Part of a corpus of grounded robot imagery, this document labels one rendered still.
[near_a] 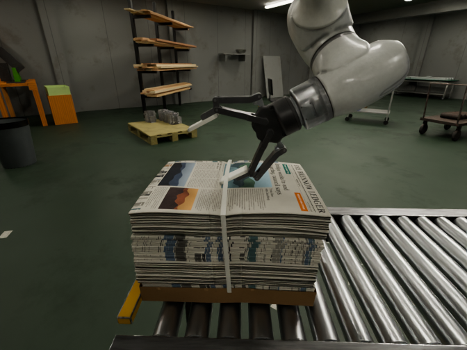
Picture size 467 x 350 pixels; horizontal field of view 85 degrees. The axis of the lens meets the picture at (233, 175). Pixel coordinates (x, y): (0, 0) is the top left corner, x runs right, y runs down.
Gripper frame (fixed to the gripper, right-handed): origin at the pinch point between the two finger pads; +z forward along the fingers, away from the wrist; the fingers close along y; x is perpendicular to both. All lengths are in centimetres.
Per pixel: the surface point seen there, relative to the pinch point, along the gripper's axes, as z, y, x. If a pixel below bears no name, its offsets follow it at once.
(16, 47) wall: 468, -304, 630
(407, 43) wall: -685, 253, 1234
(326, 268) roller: -12.0, 40.7, -1.5
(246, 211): -4.2, 9.6, -12.8
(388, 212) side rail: -39, 54, 26
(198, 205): 4.2, 5.6, -10.7
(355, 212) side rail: -28, 49, 26
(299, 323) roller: -3.1, 35.8, -17.4
